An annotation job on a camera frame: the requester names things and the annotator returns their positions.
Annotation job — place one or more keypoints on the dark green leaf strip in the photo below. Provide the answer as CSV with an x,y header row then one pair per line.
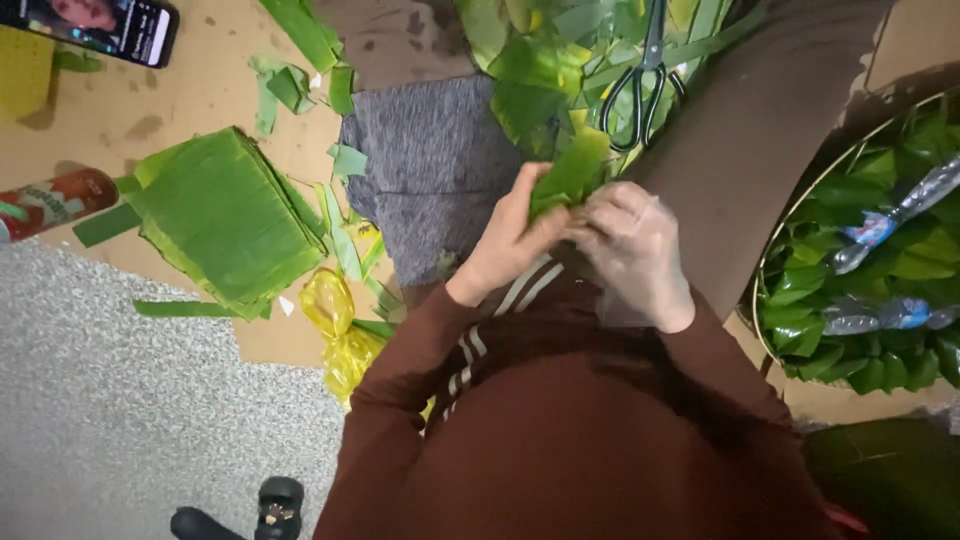
x,y
105,225

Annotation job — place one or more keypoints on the green leaf piece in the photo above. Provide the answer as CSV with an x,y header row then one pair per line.
x,y
570,172

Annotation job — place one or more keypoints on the red drink can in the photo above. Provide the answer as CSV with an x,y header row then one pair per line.
x,y
56,201

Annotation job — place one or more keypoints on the person's left hand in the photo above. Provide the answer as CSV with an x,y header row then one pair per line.
x,y
499,251

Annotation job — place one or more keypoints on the black smartphone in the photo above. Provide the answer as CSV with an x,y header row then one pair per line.
x,y
97,26

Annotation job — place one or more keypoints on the crushed clear plastic bottle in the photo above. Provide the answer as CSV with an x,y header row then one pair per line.
x,y
877,315
892,214

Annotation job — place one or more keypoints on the person's grey trouser leg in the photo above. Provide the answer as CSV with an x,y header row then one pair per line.
x,y
431,172

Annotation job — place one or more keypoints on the brown cardboard sheet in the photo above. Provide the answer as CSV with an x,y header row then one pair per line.
x,y
187,90

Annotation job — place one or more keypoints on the heap of pale leaf scraps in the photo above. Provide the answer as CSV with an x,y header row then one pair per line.
x,y
285,90

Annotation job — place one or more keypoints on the yellow sponge block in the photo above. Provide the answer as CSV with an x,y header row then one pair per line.
x,y
22,71

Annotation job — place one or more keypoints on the dark green bag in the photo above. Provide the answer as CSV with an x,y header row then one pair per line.
x,y
885,480

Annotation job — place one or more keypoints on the pile of green leaf offcuts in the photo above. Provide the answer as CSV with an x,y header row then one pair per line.
x,y
540,67

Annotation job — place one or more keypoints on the black shoe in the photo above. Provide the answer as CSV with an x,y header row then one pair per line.
x,y
270,510

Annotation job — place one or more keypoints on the stack of cut green leaves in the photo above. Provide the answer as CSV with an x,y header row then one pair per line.
x,y
225,221

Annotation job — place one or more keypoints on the bundle of narrow leaf strips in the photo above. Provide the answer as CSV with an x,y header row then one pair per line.
x,y
352,247

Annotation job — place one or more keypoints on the wide green leaf strip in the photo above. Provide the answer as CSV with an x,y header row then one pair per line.
x,y
304,30

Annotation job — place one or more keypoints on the round basket of green leaves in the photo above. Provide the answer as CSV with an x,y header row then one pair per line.
x,y
862,300

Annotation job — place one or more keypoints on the yellow plastic bag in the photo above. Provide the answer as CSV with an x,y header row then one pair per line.
x,y
337,330

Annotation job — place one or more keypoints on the long thin green leaf strip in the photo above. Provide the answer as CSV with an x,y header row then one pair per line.
x,y
184,308

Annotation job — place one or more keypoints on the person's right fingers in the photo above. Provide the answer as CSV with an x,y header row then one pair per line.
x,y
604,214

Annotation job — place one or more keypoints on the person's right hand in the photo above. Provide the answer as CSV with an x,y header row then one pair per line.
x,y
637,251

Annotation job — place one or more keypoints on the person's brown trouser leg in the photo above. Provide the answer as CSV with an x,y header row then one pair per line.
x,y
742,150

